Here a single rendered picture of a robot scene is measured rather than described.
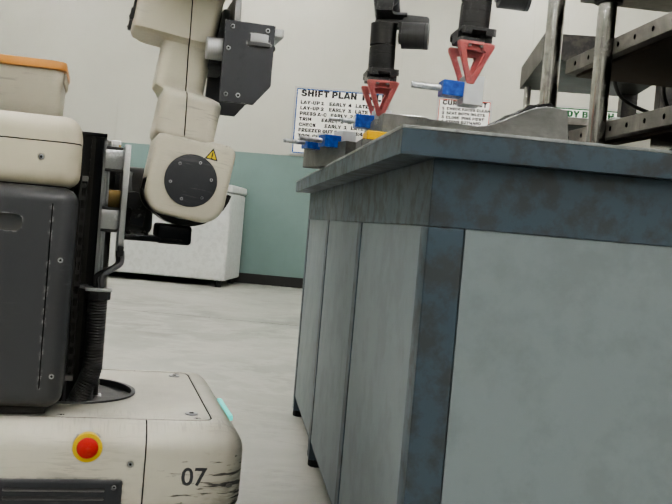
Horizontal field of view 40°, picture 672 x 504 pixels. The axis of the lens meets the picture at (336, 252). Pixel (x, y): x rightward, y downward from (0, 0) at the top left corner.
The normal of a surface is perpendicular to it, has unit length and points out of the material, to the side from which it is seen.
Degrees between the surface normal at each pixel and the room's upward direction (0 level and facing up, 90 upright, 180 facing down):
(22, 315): 90
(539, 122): 90
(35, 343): 90
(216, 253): 90
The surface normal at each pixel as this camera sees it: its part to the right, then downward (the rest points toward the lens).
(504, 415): 0.11, 0.04
